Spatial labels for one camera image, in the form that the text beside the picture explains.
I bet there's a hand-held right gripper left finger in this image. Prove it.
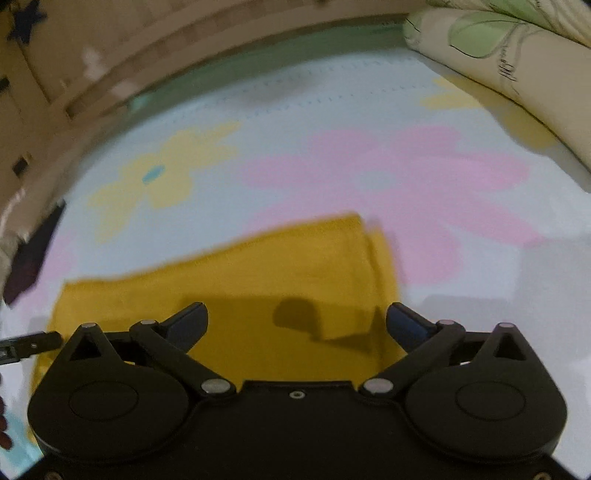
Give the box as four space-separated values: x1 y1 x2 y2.
65 302 236 398

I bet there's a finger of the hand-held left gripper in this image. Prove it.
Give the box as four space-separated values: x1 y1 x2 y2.
0 329 64 366

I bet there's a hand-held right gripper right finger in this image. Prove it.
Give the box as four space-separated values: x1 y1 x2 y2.
359 302 533 398

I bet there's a yellow garment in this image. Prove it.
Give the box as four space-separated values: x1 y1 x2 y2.
28 211 407 398

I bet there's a person's left hand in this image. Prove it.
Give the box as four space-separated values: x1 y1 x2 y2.
0 372 13 451

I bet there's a dark red-striped folded cloth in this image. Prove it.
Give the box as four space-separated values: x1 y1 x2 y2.
3 201 66 306

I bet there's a flower printed bed sheet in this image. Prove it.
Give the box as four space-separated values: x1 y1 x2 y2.
0 32 591 472

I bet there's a leaf printed cream pillow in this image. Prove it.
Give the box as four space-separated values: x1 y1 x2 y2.
403 0 591 174

